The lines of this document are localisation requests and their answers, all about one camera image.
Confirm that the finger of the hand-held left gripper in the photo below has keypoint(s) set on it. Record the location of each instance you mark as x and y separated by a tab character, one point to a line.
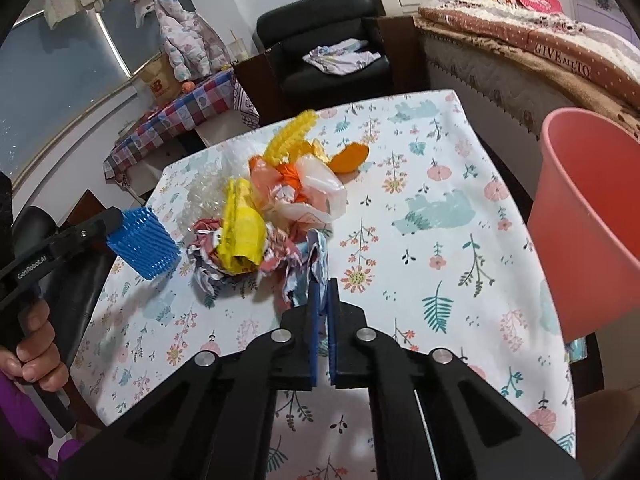
92	229

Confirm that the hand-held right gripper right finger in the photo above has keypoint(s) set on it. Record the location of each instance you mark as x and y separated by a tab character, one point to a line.
332	332

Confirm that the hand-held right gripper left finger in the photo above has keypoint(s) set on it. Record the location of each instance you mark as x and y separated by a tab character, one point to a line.
314	332

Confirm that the blue foam net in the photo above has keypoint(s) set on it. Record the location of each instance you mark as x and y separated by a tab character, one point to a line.
142	242

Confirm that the red white paper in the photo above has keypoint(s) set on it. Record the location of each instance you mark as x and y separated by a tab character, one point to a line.
282	255

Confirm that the clear bubble wrap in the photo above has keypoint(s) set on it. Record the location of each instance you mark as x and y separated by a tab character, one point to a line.
210	190

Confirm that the white orange plastic bag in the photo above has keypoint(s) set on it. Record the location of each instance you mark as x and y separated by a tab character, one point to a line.
310	185

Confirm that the orange peel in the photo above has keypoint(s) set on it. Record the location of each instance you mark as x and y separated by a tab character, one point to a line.
350	157
315	150

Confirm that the yellow foam net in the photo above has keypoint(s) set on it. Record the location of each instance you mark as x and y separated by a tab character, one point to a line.
292	135

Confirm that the pink plastic bin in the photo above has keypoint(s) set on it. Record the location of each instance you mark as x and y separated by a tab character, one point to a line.
575	220

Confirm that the person's left hand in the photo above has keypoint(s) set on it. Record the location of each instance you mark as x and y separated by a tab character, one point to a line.
32	345

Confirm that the yellow plastic wrapper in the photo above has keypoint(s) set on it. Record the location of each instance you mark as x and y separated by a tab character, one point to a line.
242	225

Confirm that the checked tablecloth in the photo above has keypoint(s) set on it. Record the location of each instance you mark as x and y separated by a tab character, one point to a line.
170	115

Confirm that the floral tablecloth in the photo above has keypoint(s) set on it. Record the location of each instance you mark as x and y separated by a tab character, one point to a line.
425	220

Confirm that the curved window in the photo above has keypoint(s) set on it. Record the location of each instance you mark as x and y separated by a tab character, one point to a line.
55	85

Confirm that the white side table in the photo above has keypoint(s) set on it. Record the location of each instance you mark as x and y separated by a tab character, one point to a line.
220	132

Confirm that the brown paper bag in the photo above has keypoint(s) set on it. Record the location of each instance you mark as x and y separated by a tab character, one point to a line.
160	82

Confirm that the small orange fruit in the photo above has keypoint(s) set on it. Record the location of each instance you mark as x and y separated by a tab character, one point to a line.
188	87

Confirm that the pale puffy jacket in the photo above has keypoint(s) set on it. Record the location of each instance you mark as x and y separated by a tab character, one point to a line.
187	35

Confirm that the dark wooden cabinet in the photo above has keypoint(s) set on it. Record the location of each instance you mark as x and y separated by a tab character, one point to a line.
257	85
402	55

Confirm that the white hanging garment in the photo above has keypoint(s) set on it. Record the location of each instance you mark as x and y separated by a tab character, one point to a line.
142	7

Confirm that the glass jar with sticks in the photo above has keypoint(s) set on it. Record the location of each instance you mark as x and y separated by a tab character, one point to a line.
237	50

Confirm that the colourful packet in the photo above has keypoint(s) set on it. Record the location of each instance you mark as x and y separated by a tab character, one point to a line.
577	350

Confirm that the white patterned cloth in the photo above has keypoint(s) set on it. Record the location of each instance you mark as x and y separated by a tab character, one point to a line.
340	57

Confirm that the white bed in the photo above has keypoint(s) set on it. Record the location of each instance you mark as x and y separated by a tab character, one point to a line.
465	70

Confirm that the black leather armchair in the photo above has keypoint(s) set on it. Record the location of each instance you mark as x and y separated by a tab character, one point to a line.
325	15

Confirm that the tan brown blanket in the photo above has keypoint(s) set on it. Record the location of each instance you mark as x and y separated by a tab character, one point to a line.
540	87

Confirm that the rust dotted blanket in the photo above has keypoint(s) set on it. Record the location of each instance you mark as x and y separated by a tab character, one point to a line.
500	30

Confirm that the white fleece blanket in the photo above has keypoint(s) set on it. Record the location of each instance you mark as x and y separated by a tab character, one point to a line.
525	10

